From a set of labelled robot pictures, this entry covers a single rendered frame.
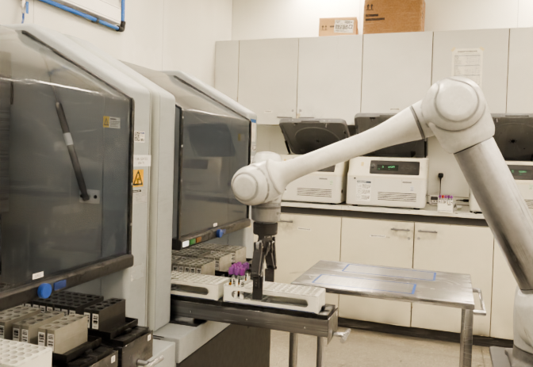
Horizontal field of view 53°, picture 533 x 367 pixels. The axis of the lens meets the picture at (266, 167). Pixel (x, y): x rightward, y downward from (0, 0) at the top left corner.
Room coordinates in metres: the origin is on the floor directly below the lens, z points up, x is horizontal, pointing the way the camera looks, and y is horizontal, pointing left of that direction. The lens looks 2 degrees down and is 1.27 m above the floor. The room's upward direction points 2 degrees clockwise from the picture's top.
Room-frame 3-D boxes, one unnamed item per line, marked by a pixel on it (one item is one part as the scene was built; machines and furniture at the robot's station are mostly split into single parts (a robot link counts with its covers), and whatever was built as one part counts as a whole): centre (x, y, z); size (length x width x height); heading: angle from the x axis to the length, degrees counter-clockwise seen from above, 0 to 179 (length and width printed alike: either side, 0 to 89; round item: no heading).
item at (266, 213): (1.61, 0.00, 1.09); 0.09 x 0.09 x 0.06
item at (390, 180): (4.04, -0.94, 1.24); 0.62 x 0.56 x 0.69; 161
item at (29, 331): (1.20, 0.50, 0.85); 0.12 x 0.02 x 0.06; 161
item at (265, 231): (1.61, 0.00, 1.02); 0.08 x 0.07 x 0.09; 161
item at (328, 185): (4.23, -0.39, 1.22); 0.62 x 0.56 x 0.64; 159
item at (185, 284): (1.70, 0.26, 0.83); 0.30 x 0.10 x 0.06; 71
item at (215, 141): (1.99, 0.40, 1.28); 0.61 x 0.51 x 0.63; 161
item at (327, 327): (1.64, 0.09, 0.78); 0.73 x 0.14 x 0.09; 71
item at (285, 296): (1.60, -0.03, 0.84); 0.30 x 0.10 x 0.06; 71
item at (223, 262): (1.99, 0.15, 0.85); 0.12 x 0.02 x 0.06; 160
